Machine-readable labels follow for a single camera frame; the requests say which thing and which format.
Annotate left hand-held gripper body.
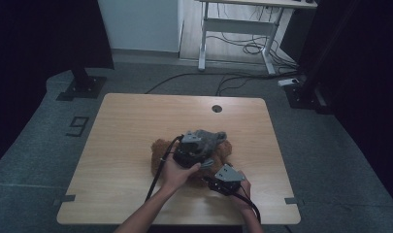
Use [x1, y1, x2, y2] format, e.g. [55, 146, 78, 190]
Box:
[173, 130, 207, 169]

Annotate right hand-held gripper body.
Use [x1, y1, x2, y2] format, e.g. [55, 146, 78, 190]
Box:
[214, 163, 246, 197]

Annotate grey fluffy cloth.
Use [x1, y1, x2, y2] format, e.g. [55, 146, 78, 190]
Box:
[183, 129, 227, 172]

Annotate brown teddy bear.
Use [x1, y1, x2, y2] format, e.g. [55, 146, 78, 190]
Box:
[150, 138, 234, 188]

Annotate person's right hand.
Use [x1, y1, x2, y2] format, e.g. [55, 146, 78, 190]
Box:
[231, 181, 251, 212]

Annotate person's left hand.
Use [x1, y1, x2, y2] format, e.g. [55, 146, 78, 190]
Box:
[159, 156, 202, 193]

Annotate grey tape strip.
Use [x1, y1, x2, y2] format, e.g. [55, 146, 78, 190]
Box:
[52, 193, 77, 207]
[284, 196, 305, 206]

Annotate black stand base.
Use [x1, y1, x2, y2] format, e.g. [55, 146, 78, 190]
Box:
[282, 76, 334, 115]
[56, 67, 108, 102]

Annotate white power strip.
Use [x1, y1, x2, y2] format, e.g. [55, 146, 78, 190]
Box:
[277, 78, 300, 87]

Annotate black tape floor mark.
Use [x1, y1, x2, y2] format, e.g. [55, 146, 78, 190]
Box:
[65, 116, 90, 138]

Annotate black curtain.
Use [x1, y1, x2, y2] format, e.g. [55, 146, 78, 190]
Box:
[0, 0, 115, 171]
[299, 0, 393, 208]

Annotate right hand-held gripper black cable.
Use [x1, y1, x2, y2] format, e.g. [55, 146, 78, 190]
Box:
[229, 190, 262, 224]

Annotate hand-held gripper black cable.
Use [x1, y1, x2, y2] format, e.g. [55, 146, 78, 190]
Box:
[145, 135, 185, 202]
[229, 190, 262, 224]

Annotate left hand-held gripper black cable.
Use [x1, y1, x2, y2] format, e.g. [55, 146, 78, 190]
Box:
[145, 135, 185, 202]

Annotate long black floor cable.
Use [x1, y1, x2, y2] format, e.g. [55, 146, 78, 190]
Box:
[145, 72, 282, 95]

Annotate forked black floor cable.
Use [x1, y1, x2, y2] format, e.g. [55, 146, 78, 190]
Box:
[215, 75, 266, 97]

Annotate tangle of black cables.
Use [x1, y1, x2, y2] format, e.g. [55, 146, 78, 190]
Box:
[206, 2, 299, 74]

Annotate white metal desk frame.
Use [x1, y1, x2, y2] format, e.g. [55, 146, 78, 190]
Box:
[195, 0, 318, 76]

